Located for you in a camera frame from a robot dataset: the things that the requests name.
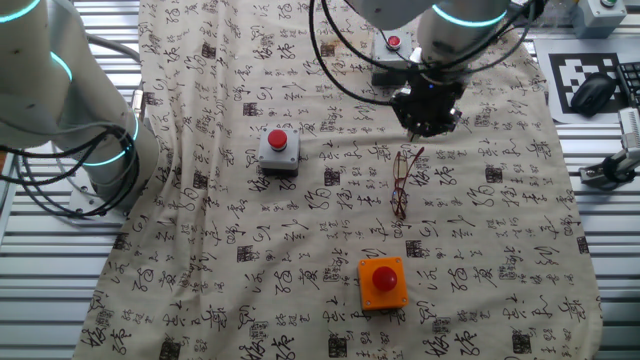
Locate grey box flat red button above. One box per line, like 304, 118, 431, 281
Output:
370, 27, 416, 88

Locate silver depth camera with mount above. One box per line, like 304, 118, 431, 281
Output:
578, 106, 640, 190

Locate black long cable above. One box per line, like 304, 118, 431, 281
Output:
0, 123, 143, 221

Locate grey box green button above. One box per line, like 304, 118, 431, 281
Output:
571, 0, 629, 40

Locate silver base cable connector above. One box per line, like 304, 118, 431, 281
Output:
130, 85, 147, 124

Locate brown thin-frame glasses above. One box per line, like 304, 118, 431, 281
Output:
389, 145, 426, 222

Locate black white checkerboard sheet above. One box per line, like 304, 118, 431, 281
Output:
533, 39, 634, 125

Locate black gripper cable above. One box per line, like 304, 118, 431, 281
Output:
321, 0, 432, 69

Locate orange box red mushroom button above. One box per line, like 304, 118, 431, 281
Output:
357, 256, 410, 314

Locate beige calligraphy print tablecloth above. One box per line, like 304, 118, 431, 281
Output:
72, 0, 604, 360

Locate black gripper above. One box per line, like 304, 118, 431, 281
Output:
391, 73, 464, 143

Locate grey thick cable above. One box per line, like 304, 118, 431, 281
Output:
85, 33, 142, 65

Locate black computer mouse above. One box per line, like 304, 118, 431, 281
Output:
569, 72, 619, 118

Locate black keyboard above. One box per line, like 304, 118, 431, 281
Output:
615, 60, 640, 107

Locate silver base mounting plate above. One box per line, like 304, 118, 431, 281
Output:
67, 183, 127, 222

